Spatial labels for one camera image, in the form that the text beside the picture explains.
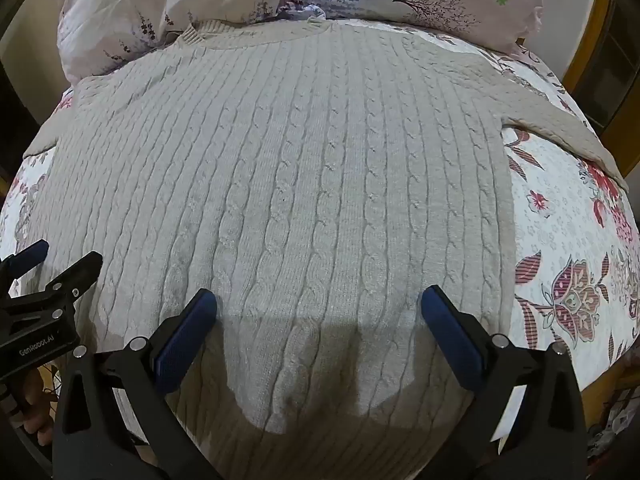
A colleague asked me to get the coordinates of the floral bed quilt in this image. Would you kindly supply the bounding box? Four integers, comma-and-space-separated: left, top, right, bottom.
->
0, 19, 640, 411

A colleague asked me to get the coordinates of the beige cable-knit sweater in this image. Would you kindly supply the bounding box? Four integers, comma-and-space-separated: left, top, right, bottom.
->
20, 16, 630, 480

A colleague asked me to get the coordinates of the wooden bed frame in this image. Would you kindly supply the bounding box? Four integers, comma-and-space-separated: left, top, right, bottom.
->
560, 0, 640, 136

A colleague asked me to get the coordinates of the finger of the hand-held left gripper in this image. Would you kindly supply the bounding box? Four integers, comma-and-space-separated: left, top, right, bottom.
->
0, 239, 50, 281
20, 251, 104, 317

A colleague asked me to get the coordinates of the pink floral pillow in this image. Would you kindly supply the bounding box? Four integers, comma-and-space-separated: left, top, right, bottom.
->
56, 0, 301, 87

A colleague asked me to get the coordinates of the person's left hand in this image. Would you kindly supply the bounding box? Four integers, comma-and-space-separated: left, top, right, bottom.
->
10, 367, 54, 447

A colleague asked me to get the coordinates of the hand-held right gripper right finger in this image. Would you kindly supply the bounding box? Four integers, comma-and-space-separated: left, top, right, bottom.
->
421, 285, 587, 480

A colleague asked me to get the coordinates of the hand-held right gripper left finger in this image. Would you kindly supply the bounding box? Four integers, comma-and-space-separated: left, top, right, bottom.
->
52, 288, 224, 480

